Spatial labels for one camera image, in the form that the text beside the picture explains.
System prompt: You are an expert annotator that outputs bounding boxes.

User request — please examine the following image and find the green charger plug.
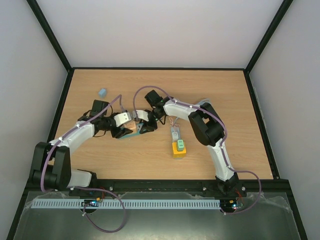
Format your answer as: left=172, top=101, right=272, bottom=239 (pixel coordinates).
left=176, top=139, right=185, bottom=152

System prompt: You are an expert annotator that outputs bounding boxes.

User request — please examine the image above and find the purple cable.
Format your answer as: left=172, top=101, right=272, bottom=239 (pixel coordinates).
left=40, top=94, right=128, bottom=233
left=132, top=85, right=263, bottom=216

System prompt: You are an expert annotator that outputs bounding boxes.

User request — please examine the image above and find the white plug on strip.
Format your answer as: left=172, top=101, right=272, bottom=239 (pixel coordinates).
left=171, top=131, right=179, bottom=141

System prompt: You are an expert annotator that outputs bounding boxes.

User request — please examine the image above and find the light blue strip cable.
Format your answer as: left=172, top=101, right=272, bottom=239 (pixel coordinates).
left=168, top=97, right=211, bottom=127

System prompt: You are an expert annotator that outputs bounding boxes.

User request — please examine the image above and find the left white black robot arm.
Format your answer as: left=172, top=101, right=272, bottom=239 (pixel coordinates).
left=29, top=100, right=132, bottom=193

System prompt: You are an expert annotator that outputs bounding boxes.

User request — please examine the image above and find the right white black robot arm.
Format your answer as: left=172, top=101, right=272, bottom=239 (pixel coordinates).
left=140, top=90, right=239, bottom=196

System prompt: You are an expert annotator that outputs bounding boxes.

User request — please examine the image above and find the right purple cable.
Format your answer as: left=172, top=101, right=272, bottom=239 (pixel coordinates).
left=132, top=85, right=263, bottom=216

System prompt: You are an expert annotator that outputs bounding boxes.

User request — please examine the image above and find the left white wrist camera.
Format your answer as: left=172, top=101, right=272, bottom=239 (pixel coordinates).
left=113, top=112, right=132, bottom=127

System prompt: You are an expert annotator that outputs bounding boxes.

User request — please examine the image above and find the light blue slotted cable duct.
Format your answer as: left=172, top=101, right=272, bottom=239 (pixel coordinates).
left=31, top=198, right=221, bottom=210

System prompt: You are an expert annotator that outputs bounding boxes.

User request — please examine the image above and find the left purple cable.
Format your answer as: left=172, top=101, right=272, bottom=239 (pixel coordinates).
left=40, top=94, right=128, bottom=233

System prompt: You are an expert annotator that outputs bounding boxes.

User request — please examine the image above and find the light blue power strip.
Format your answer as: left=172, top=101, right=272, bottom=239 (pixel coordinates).
left=170, top=126, right=181, bottom=142

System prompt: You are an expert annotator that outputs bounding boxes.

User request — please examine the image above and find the teal power strip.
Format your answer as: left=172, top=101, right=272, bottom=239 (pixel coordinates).
left=120, top=123, right=143, bottom=139

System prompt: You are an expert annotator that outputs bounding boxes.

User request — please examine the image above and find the light blue charger plug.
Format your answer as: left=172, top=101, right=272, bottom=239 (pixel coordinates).
left=98, top=88, right=107, bottom=99

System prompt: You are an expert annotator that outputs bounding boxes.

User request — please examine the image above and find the orange dragon cube adapter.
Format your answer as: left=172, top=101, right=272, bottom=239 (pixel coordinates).
left=123, top=120, right=137, bottom=134

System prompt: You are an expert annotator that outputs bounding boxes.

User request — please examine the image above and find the black aluminium frame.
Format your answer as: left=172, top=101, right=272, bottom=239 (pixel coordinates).
left=5, top=0, right=309, bottom=240

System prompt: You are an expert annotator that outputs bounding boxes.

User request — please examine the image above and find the yellow cube adapter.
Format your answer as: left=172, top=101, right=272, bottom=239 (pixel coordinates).
left=172, top=142, right=187, bottom=159

